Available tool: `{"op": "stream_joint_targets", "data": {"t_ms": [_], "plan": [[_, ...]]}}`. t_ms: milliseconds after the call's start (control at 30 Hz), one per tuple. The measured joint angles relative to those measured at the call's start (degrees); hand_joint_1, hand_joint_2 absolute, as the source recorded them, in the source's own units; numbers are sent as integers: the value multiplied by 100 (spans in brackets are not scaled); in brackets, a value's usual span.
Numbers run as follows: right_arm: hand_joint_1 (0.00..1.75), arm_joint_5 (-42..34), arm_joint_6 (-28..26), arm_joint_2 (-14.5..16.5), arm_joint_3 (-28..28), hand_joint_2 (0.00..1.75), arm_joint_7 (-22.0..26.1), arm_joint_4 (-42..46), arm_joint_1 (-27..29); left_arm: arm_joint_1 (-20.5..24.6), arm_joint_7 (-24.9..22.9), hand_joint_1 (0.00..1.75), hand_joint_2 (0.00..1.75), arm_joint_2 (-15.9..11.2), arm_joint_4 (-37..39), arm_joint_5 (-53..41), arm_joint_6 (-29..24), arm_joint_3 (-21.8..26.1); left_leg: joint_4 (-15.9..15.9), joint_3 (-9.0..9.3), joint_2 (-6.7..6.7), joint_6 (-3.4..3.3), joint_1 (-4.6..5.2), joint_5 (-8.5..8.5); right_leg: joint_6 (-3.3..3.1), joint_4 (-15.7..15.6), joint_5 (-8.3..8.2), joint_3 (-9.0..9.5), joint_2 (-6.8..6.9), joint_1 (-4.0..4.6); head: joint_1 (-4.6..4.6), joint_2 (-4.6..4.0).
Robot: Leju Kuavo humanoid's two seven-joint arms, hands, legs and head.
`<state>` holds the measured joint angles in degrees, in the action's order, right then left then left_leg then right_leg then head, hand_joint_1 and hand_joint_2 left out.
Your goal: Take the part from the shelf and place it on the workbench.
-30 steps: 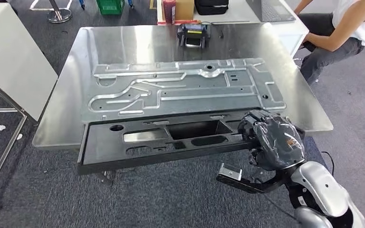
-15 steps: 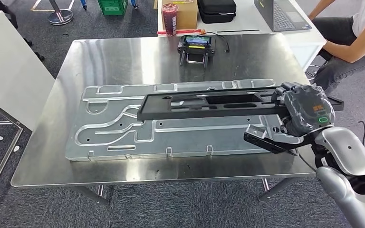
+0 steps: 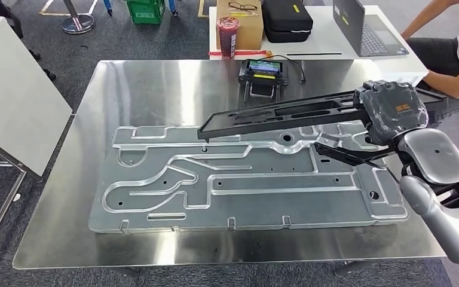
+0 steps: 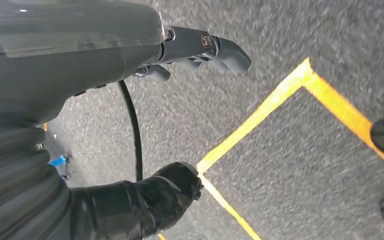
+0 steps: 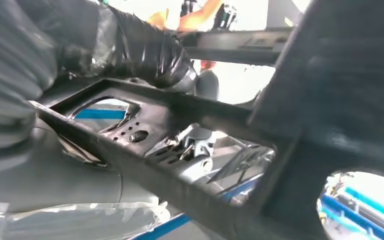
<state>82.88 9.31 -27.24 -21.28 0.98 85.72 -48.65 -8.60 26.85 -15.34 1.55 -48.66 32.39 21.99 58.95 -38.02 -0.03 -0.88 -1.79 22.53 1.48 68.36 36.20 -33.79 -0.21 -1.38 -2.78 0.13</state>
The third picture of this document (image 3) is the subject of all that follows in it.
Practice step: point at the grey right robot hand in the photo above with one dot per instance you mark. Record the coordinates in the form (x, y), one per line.
(396, 107)

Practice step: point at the black plastic car part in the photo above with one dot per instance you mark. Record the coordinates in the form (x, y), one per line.
(261, 115)

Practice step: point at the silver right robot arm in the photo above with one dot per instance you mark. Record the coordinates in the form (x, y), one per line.
(431, 158)

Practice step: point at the stainless steel workbench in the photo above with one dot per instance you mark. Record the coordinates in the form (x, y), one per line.
(154, 91)

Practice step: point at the person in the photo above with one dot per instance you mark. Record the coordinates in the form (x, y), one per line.
(451, 79)

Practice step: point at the black thin strip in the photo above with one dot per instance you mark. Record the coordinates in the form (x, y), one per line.
(312, 53)

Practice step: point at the grey laptop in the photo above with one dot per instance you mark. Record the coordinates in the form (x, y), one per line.
(348, 20)

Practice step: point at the black remote controller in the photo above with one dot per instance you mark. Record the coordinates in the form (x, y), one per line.
(263, 75)

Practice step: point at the black zip case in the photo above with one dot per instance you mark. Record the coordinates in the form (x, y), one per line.
(287, 20)

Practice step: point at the stamped grey metal panel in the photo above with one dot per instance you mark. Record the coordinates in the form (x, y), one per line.
(273, 194)

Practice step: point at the cardboard box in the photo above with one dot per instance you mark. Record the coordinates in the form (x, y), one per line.
(249, 27)

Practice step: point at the red flat strip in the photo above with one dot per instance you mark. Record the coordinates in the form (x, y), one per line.
(237, 52)

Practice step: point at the red drink cup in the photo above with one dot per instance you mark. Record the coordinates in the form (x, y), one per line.
(228, 37)

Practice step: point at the black eyeglasses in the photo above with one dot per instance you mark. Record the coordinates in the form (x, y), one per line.
(243, 6)

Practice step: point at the green plastic crate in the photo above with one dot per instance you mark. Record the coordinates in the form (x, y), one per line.
(146, 12)

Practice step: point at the white board panel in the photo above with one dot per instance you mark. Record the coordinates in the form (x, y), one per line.
(15, 87)

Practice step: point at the white paper scrap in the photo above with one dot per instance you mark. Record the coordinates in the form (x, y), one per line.
(17, 197)

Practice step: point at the black office chair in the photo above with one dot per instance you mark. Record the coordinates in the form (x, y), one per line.
(0, 12)

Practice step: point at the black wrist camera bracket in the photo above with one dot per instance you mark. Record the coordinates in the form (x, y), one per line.
(348, 156)

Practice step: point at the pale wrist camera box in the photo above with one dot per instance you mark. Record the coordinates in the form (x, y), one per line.
(329, 141)

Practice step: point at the chrome stanchion post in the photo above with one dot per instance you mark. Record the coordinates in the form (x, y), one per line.
(77, 23)

